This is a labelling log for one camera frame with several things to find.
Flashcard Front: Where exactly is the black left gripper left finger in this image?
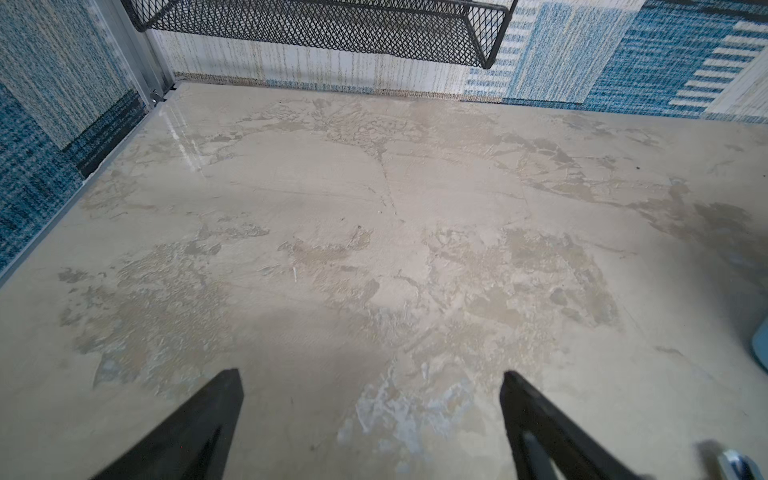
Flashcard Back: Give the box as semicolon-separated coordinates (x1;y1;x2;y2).
94;369;244;479

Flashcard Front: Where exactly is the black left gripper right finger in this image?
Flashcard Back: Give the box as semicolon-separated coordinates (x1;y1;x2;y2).
499;371;639;480

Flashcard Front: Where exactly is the light blue plastic tool box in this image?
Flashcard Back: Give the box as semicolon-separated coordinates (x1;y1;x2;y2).
751;317;768;371

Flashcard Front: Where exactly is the silver ratchet head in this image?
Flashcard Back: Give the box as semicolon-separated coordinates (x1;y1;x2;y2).
717;450;764;480

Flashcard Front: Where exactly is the black wire mesh shelf rack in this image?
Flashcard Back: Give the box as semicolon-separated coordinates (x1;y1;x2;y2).
121;0;516;69

